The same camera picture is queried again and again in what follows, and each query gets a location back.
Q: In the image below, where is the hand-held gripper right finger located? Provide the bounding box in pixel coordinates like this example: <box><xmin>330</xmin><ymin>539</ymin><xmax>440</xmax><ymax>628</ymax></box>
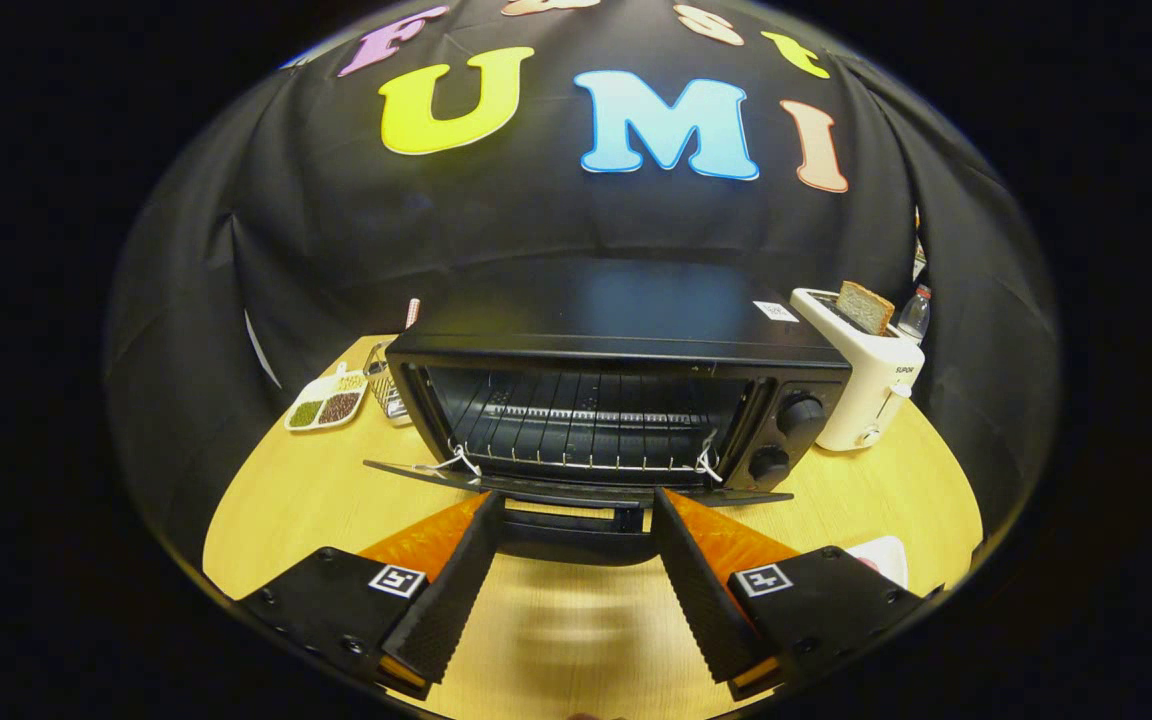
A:
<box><xmin>651</xmin><ymin>487</ymin><xmax>943</xmax><ymax>701</ymax></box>

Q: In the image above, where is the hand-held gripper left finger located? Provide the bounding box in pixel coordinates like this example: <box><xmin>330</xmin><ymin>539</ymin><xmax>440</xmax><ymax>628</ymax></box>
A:
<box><xmin>236</xmin><ymin>490</ymin><xmax>507</xmax><ymax>700</ymax></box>

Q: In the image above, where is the white food tray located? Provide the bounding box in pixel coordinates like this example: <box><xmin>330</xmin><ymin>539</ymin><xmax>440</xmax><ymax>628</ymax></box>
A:
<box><xmin>846</xmin><ymin>535</ymin><xmax>909</xmax><ymax>590</ymax></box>

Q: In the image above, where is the black toaster oven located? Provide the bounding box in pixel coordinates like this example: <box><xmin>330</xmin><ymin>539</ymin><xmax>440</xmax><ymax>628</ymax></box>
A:
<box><xmin>364</xmin><ymin>258</ymin><xmax>853</xmax><ymax>567</ymax></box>

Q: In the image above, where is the white toaster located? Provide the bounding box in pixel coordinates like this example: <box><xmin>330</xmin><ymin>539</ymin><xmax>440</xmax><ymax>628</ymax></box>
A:
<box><xmin>791</xmin><ymin>287</ymin><xmax>927</xmax><ymax>453</ymax></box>

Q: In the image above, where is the clear glass cup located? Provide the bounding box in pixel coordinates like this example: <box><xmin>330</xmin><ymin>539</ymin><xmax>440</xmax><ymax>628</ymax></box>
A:
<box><xmin>366</xmin><ymin>343</ymin><xmax>410</xmax><ymax>427</ymax></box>

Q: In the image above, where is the white divided dish with beans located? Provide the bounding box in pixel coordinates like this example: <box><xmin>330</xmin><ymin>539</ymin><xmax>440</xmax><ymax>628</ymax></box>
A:
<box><xmin>284</xmin><ymin>362</ymin><xmax>371</xmax><ymax>433</ymax></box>

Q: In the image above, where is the brown bread slice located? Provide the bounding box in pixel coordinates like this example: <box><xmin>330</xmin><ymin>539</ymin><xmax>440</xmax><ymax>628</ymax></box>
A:
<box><xmin>836</xmin><ymin>281</ymin><xmax>897</xmax><ymax>337</ymax></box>

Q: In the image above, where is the clear plastic water bottle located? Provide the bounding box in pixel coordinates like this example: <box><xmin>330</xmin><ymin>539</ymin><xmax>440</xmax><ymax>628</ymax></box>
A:
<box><xmin>898</xmin><ymin>285</ymin><xmax>933</xmax><ymax>344</ymax></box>

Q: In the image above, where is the black backdrop cloth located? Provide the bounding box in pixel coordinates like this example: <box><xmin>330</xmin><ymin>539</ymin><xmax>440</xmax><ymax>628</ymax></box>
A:
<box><xmin>106</xmin><ymin>0</ymin><xmax>1062</xmax><ymax>563</ymax></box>

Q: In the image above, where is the white string tie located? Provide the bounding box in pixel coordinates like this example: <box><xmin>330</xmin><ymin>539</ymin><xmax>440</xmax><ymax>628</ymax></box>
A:
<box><xmin>416</xmin><ymin>443</ymin><xmax>483</xmax><ymax>480</ymax></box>
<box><xmin>686</xmin><ymin>430</ymin><xmax>727</xmax><ymax>484</ymax></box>

